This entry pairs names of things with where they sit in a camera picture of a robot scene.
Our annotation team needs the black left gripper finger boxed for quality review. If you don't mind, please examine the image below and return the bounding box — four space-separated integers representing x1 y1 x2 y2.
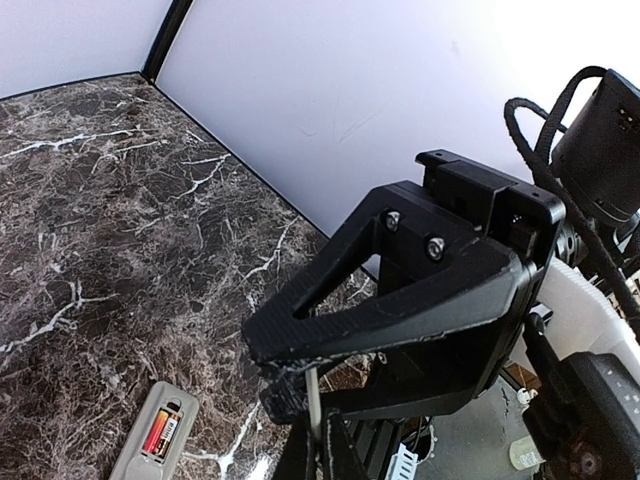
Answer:
272 409 380 479

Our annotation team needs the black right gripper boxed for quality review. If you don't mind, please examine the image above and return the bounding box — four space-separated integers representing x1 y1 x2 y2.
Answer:
242 150 564 418

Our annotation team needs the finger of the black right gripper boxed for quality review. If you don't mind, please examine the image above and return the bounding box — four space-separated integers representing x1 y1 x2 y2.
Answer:
259 353 390 425

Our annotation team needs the grey battery cover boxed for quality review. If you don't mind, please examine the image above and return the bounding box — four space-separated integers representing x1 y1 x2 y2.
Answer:
305 367 322 442

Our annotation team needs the white remote control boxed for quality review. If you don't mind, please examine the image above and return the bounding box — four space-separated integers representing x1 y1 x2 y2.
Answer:
109 381 200 480

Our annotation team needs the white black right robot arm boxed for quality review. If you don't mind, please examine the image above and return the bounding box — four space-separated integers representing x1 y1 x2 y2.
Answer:
242 66 639 425

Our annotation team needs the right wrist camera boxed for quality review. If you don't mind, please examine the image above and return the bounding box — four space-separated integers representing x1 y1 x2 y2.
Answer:
522 259 640 480

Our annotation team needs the black vertical frame post right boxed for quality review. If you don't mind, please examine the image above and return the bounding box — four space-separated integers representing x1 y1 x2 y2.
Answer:
141 0 194 84

